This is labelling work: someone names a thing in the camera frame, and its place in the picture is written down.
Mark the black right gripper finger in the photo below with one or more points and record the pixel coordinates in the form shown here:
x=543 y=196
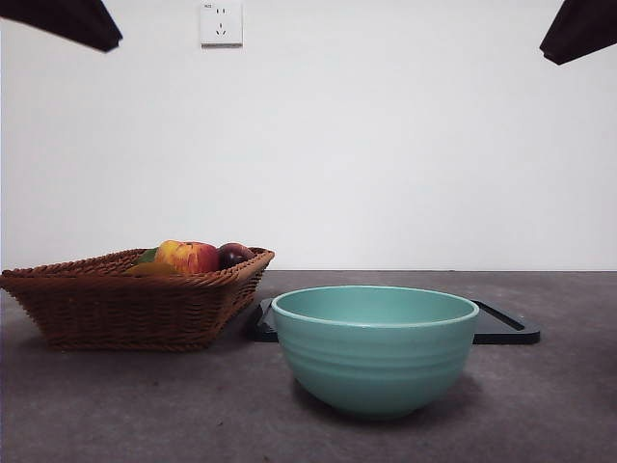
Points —
x=583 y=29

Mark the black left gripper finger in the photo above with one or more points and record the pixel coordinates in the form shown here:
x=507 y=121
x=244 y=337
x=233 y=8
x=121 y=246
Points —
x=72 y=21

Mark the brown kiwi fruit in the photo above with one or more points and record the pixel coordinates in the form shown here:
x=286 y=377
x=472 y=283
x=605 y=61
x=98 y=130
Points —
x=149 y=269

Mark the teal ceramic bowl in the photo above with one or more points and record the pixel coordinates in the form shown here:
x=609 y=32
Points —
x=376 y=362

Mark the green fruit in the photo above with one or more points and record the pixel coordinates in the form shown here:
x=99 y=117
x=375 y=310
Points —
x=148 y=254

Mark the red yellow apple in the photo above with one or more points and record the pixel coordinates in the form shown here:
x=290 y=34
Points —
x=188 y=258

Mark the dark red plum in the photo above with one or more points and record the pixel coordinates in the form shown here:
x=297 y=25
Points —
x=233 y=255

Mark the brown wicker basket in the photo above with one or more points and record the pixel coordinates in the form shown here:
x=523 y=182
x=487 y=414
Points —
x=120 y=308

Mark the dark rectangular tray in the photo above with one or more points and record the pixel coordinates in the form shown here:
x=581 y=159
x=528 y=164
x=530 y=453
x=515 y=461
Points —
x=501 y=333

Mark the white wall socket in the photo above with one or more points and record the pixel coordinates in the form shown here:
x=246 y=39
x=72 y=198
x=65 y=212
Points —
x=222 y=24

